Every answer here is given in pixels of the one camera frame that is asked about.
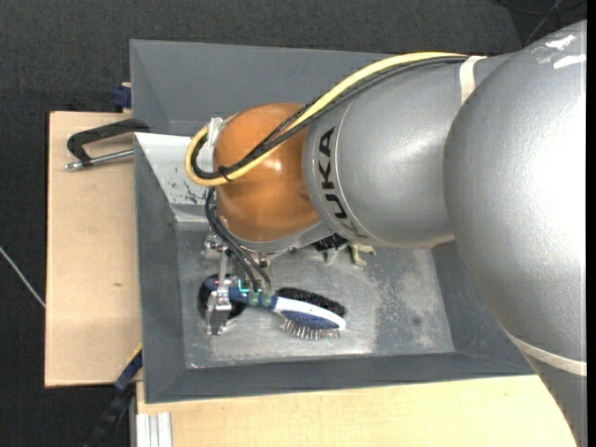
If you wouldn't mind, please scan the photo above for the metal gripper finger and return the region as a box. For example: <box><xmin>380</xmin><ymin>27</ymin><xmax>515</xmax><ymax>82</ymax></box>
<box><xmin>205</xmin><ymin>291</ymin><xmax>220</xmax><ymax>337</ymax></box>
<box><xmin>218</xmin><ymin>290</ymin><xmax>233</xmax><ymax>335</ymax></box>

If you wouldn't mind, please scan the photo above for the black round object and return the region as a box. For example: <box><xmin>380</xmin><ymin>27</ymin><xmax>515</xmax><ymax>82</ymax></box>
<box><xmin>196</xmin><ymin>278</ymin><xmax>247</xmax><ymax>319</ymax></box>

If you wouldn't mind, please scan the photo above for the blue and white hairbrush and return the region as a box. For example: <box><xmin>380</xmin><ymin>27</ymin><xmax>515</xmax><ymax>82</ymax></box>
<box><xmin>202</xmin><ymin>274</ymin><xmax>348</xmax><ymax>343</ymax></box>

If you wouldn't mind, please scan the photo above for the pale brown flat board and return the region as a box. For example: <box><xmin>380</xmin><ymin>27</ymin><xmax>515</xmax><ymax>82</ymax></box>
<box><xmin>44</xmin><ymin>111</ymin><xmax>143</xmax><ymax>388</ymax></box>

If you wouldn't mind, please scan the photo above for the grey metal bin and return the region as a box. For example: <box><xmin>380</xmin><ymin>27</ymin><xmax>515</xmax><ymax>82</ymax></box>
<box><xmin>129</xmin><ymin>38</ymin><xmax>537</xmax><ymax>405</ymax></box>

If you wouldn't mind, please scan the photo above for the black cylinder on white bracket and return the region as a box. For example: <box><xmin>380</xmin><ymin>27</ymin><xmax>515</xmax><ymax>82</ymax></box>
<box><xmin>315</xmin><ymin>233</ymin><xmax>377</xmax><ymax>268</ymax></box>

